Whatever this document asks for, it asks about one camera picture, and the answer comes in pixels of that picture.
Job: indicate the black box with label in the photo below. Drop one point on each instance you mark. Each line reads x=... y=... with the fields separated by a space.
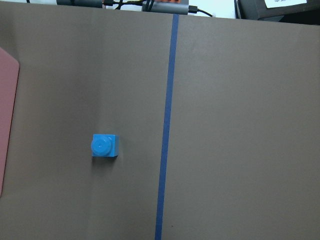
x=285 y=11

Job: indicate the small blue toy block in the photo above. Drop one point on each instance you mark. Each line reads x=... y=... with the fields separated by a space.
x=105 y=145

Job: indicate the orange usb hub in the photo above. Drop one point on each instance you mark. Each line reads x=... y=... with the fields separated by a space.
x=180 y=7

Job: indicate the pink plastic box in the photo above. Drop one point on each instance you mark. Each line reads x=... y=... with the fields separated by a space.
x=9 y=74

